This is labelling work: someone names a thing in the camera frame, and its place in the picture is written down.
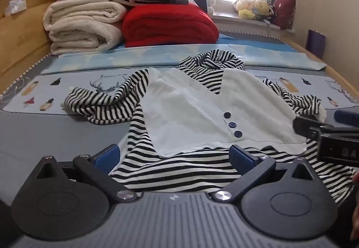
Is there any yellow-haired plush doll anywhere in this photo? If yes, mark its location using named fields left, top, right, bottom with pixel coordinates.
left=252, top=0, right=275, bottom=23

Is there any printed light blue bedsheet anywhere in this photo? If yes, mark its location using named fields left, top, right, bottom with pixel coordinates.
left=1, top=68, right=352, bottom=116

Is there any dark red cushion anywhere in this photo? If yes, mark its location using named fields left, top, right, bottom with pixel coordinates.
left=273, top=0, right=297, bottom=30

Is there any tissue pack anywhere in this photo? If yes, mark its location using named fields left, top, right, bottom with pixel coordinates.
left=4, top=0, right=27, bottom=16

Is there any light blue folded sheet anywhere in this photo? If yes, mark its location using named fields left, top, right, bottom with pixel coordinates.
left=42, top=33, right=327, bottom=75

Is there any striped shirt with white vest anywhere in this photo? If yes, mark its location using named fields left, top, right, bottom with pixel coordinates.
left=64, top=50, right=357, bottom=204

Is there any purple box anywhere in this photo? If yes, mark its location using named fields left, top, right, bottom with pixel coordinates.
left=306, top=29, right=326, bottom=59

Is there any windowsill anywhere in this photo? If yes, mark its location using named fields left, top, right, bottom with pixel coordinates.
left=209, top=11, right=296, bottom=34

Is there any cream folded blanket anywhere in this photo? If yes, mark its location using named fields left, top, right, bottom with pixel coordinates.
left=43, top=0, right=128, bottom=55

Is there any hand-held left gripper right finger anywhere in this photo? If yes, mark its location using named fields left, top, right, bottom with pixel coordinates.
left=211, top=144, right=324, bottom=204

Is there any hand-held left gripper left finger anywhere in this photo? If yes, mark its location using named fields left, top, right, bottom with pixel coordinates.
left=26, top=144, right=138, bottom=204

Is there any red folded blanket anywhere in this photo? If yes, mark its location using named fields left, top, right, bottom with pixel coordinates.
left=122, top=3, right=220, bottom=48

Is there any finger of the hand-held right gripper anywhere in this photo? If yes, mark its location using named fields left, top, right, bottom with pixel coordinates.
left=293, top=115, right=334, bottom=141
left=334, top=109, right=359, bottom=128

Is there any wooden bed frame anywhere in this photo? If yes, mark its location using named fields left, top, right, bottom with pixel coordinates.
left=0, top=0, right=359, bottom=114

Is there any yellow and pink plush toy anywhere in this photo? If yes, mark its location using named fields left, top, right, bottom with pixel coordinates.
left=234, top=0, right=256, bottom=20

